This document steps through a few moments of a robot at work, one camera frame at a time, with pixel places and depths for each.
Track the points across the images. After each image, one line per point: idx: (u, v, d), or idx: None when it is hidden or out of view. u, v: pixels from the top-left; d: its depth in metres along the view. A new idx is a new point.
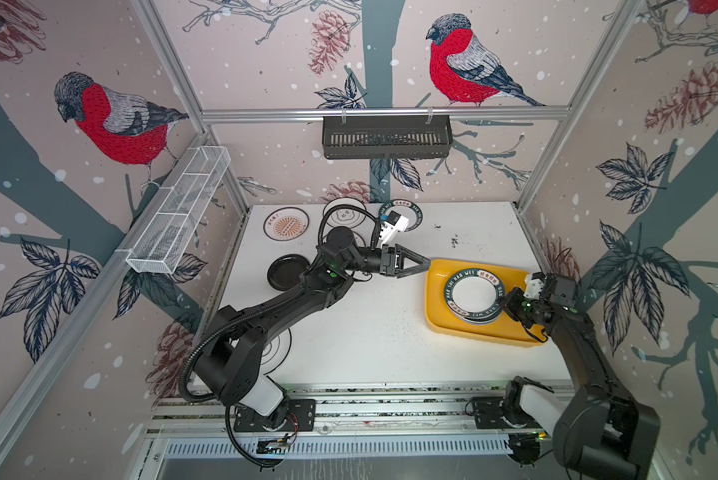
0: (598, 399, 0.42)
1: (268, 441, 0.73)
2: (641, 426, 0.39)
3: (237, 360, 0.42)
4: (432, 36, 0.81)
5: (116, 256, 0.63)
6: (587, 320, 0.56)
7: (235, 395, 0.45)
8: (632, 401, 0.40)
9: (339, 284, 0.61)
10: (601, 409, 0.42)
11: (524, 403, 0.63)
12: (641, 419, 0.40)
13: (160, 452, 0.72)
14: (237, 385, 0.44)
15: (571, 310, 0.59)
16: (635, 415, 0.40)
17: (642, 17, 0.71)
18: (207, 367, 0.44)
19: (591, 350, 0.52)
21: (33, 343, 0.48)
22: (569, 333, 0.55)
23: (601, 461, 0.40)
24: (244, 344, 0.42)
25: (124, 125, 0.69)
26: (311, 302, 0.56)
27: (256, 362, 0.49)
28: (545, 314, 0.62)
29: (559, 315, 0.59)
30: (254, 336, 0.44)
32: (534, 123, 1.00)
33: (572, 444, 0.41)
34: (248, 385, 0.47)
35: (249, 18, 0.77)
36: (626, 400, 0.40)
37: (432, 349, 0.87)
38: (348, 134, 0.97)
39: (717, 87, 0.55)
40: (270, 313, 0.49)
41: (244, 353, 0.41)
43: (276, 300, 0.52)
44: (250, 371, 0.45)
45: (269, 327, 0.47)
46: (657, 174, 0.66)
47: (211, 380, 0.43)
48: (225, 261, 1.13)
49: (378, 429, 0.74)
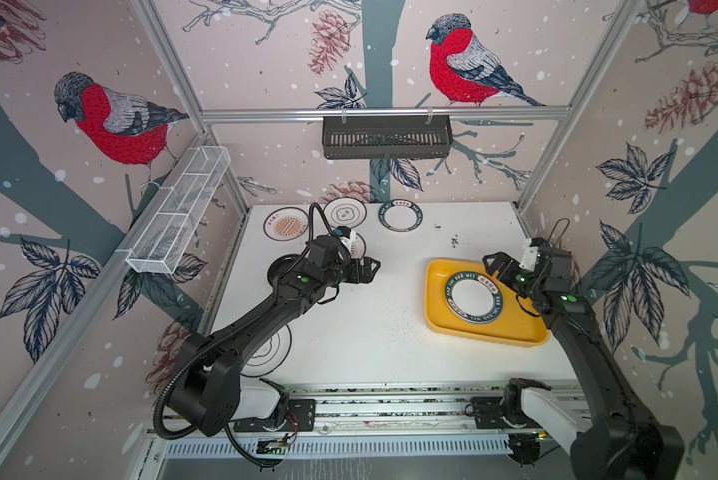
0: (618, 429, 0.40)
1: (268, 441, 0.73)
2: (666, 451, 0.37)
3: (214, 389, 0.40)
4: (432, 36, 0.81)
5: (116, 256, 0.63)
6: (587, 310, 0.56)
7: (217, 422, 0.43)
8: (654, 424, 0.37)
9: (314, 288, 0.61)
10: (626, 442, 0.41)
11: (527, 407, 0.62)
12: (667, 445, 0.37)
13: (160, 452, 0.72)
14: (218, 412, 0.42)
15: (570, 299, 0.56)
16: (659, 441, 0.37)
17: (642, 18, 0.71)
18: (185, 398, 0.42)
19: (601, 355, 0.47)
21: (33, 343, 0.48)
22: (575, 335, 0.50)
23: None
24: (217, 370, 0.40)
25: (124, 125, 0.69)
26: (285, 312, 0.54)
27: (234, 385, 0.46)
28: (543, 306, 0.57)
29: (559, 309, 0.55)
30: (228, 359, 0.43)
32: (535, 123, 1.00)
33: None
34: (230, 410, 0.45)
35: (249, 18, 0.77)
36: (648, 424, 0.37)
37: (432, 349, 0.87)
38: (348, 134, 0.97)
39: (717, 88, 0.55)
40: (243, 332, 0.47)
41: (220, 380, 0.40)
43: (247, 318, 0.50)
44: (229, 395, 0.43)
45: (242, 347, 0.45)
46: (657, 174, 0.66)
47: (190, 411, 0.40)
48: (225, 261, 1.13)
49: (379, 429, 0.74)
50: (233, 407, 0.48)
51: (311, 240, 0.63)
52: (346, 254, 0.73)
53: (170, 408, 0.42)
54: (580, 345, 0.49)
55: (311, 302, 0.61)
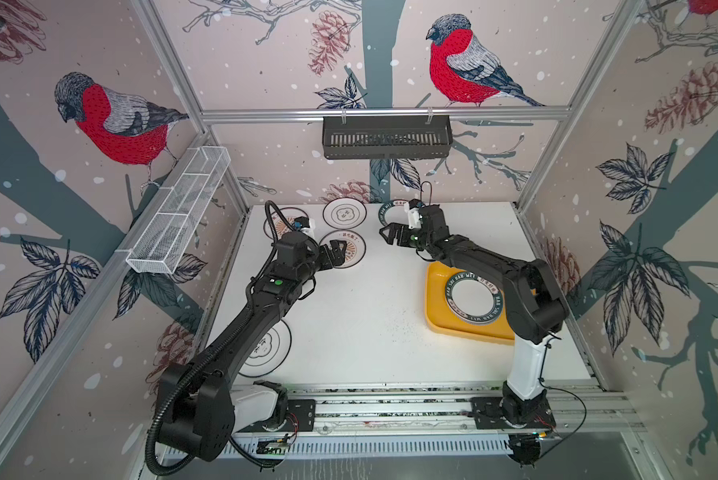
0: (516, 279, 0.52)
1: (268, 441, 0.73)
2: (545, 273, 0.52)
3: (204, 411, 0.38)
4: (432, 36, 0.81)
5: (116, 256, 0.63)
6: (464, 239, 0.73)
7: (215, 447, 0.42)
8: (533, 264, 0.55)
9: (290, 289, 0.60)
10: (523, 282, 0.57)
11: (532, 381, 0.60)
12: (543, 270, 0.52)
13: (161, 453, 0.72)
14: (215, 436, 0.42)
15: (452, 239, 0.75)
16: (538, 271, 0.54)
17: (642, 18, 0.71)
18: (178, 431, 0.40)
19: (483, 252, 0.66)
21: (33, 343, 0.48)
22: (460, 251, 0.69)
23: (552, 316, 0.53)
24: (205, 395, 0.39)
25: (124, 126, 0.69)
26: (265, 319, 0.53)
27: (227, 405, 0.50)
28: (439, 255, 0.74)
29: (447, 250, 0.71)
30: (214, 381, 0.41)
32: (534, 123, 1.00)
33: (533, 320, 0.52)
34: (227, 431, 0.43)
35: (249, 18, 0.77)
36: (529, 267, 0.55)
37: (432, 349, 0.87)
38: (348, 135, 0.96)
39: (717, 87, 0.55)
40: (225, 352, 0.45)
41: (208, 402, 0.38)
43: (227, 335, 0.47)
44: (224, 417, 0.43)
45: (227, 365, 0.44)
46: (657, 174, 0.66)
47: (187, 440, 0.39)
48: (225, 261, 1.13)
49: (379, 429, 0.74)
50: (230, 426, 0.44)
51: (277, 240, 0.60)
52: (314, 245, 0.72)
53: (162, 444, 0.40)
54: (466, 253, 0.67)
55: (290, 302, 0.60)
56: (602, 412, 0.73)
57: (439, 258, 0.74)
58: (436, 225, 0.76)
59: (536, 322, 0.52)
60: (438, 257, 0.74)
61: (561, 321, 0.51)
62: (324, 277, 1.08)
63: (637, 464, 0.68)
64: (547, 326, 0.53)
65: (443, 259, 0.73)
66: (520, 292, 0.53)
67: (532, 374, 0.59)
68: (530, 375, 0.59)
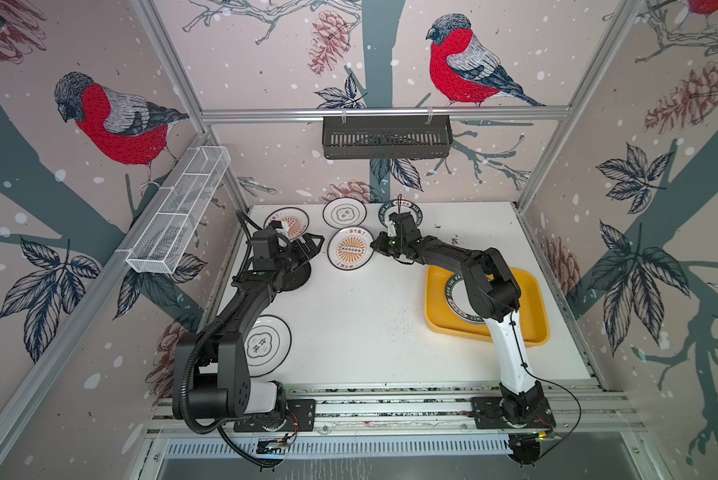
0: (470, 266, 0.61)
1: (268, 441, 0.73)
2: (496, 258, 0.63)
3: (228, 369, 0.42)
4: (432, 36, 0.81)
5: (116, 256, 0.63)
6: (430, 238, 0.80)
7: (240, 403, 0.46)
8: (486, 252, 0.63)
9: (274, 276, 0.66)
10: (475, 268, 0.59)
11: (516, 371, 0.64)
12: (494, 257, 0.63)
13: (160, 452, 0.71)
14: (238, 392, 0.45)
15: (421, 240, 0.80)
16: (490, 257, 0.63)
17: (642, 17, 0.71)
18: (205, 397, 0.42)
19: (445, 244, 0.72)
21: (33, 343, 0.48)
22: (426, 246, 0.79)
23: (504, 296, 0.61)
24: (226, 353, 0.42)
25: (124, 125, 0.69)
26: (260, 297, 0.60)
27: (243, 365, 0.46)
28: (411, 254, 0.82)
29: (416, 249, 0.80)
30: (230, 339, 0.44)
32: (534, 123, 1.00)
33: (489, 302, 0.60)
34: (245, 391, 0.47)
35: (249, 18, 0.77)
36: (482, 254, 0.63)
37: (432, 349, 0.87)
38: (348, 134, 0.97)
39: (717, 87, 0.55)
40: (232, 319, 0.50)
41: (231, 361, 0.43)
43: (228, 309, 0.52)
44: (242, 376, 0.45)
45: (237, 328, 0.49)
46: (657, 174, 0.66)
47: (215, 403, 0.42)
48: (225, 261, 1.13)
49: (378, 429, 0.74)
50: (248, 387, 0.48)
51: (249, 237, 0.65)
52: (286, 239, 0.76)
53: (190, 414, 0.41)
54: (432, 247, 0.78)
55: (276, 289, 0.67)
56: (602, 412, 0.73)
57: (414, 258, 0.82)
58: (407, 228, 0.85)
59: (490, 300, 0.60)
60: (412, 258, 0.82)
61: (516, 299, 0.62)
62: (324, 277, 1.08)
63: (638, 465, 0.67)
64: (503, 305, 0.61)
65: (416, 259, 0.82)
66: (475, 275, 0.61)
67: (512, 359, 0.63)
68: (512, 362, 0.63)
